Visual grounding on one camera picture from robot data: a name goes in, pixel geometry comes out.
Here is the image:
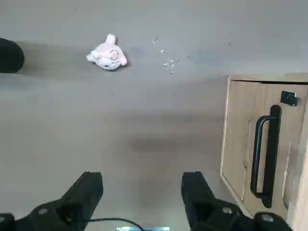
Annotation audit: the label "black cabinet handle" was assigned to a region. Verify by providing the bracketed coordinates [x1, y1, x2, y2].
[250, 104, 282, 209]

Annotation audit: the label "red tulips in black pot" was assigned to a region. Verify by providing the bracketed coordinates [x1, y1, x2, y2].
[0, 37, 26, 74]

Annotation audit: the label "pink plush doll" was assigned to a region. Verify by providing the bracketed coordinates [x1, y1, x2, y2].
[86, 33, 128, 72]

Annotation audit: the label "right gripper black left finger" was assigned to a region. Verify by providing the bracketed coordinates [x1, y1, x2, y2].
[0, 171, 104, 231]

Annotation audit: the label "wooden cabinet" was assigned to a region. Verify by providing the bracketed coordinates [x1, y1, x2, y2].
[219, 73, 308, 231]

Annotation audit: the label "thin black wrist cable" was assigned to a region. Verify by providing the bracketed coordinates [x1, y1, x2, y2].
[72, 217, 145, 230]

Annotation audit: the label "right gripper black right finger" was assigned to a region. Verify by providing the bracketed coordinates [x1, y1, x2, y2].
[181, 171, 294, 231]

